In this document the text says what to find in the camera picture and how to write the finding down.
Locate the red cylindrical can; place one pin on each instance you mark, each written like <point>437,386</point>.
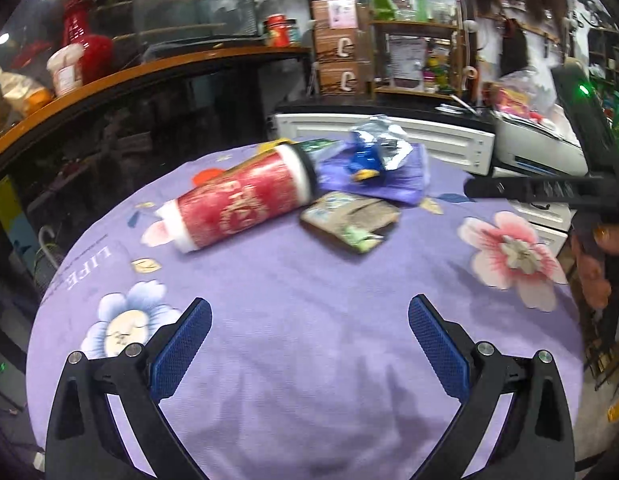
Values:
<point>264,187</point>

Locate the curved wooden counter shelf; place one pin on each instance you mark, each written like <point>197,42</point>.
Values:
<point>109,88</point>

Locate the red tin can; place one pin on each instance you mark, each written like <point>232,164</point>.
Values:
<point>277,31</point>

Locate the person right hand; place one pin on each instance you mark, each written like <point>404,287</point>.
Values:
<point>596,288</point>

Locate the blue silver foil wrapper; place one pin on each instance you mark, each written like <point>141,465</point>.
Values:
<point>380,146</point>

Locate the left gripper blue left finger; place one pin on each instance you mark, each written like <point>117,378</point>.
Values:
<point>174,346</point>

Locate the white middle small drawer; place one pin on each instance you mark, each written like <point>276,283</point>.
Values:
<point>552,238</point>

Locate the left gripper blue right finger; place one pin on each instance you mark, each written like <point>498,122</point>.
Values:
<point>446,346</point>

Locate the white printer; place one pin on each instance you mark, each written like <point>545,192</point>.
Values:
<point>539,146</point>

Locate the purple plastic bag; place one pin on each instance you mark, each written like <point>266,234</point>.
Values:
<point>406,185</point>

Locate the brown snack wrapper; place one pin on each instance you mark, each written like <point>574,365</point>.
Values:
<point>351,221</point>

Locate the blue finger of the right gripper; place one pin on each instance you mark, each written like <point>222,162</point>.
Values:
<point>529,189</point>

